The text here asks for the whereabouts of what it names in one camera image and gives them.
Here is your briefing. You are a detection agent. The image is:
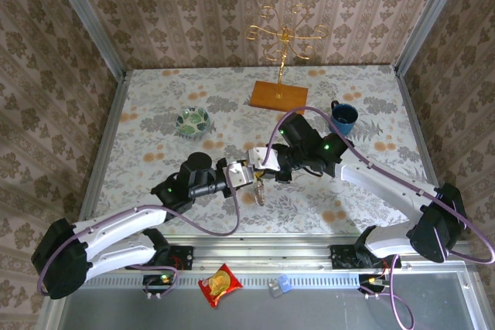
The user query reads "dark blue mug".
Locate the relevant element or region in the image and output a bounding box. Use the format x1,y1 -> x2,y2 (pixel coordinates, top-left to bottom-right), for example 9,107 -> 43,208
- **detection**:
328,100 -> 360,137

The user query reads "green leaf pattern bowl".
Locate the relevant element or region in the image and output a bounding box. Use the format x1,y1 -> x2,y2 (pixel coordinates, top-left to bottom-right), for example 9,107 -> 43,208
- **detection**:
176,107 -> 210,138

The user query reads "red snack packet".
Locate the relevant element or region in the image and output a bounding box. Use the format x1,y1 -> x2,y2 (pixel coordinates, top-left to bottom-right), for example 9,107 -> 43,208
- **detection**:
197,263 -> 244,308

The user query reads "grey metal tray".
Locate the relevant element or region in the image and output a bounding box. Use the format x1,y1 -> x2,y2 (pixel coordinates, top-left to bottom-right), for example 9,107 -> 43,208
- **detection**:
36,271 -> 495,330

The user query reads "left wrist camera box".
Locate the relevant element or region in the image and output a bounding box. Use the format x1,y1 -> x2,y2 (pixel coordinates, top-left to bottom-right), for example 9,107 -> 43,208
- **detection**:
226,162 -> 256,190

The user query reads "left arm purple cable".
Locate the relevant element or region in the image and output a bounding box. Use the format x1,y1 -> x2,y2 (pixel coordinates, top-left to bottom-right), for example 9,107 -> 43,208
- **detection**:
37,167 -> 241,300

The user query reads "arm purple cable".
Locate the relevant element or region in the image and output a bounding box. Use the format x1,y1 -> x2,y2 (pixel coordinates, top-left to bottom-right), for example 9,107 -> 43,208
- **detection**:
262,106 -> 495,330
37,167 -> 241,300

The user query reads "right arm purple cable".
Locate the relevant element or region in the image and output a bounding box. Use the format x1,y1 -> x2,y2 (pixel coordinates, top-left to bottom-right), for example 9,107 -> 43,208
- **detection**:
262,106 -> 495,330

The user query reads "gold wire stand wooden base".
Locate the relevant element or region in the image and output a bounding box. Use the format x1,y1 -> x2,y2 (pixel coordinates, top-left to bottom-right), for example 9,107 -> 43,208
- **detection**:
245,4 -> 329,116

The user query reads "aluminium frame cross rail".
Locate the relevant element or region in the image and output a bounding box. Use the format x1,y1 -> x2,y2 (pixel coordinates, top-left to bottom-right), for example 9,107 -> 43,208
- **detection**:
53,240 -> 475,272

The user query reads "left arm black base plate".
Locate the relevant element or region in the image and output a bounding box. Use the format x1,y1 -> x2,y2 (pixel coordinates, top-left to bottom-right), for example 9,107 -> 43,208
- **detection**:
125,245 -> 194,271

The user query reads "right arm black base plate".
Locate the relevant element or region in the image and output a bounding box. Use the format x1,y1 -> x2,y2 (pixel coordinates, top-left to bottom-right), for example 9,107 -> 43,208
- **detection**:
330,243 -> 402,270

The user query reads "aluminium table side rail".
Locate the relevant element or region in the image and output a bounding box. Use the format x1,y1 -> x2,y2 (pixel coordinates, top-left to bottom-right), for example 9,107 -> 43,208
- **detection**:
392,65 -> 457,240
73,70 -> 131,244

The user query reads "slotted grey cable duct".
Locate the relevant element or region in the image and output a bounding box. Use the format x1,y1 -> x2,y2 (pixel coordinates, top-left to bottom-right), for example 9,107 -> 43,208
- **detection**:
69,274 -> 363,288

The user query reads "aluminium frame corner post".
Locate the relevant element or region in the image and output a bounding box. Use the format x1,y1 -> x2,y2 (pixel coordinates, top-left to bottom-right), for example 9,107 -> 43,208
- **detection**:
43,0 -> 128,80
393,0 -> 471,76

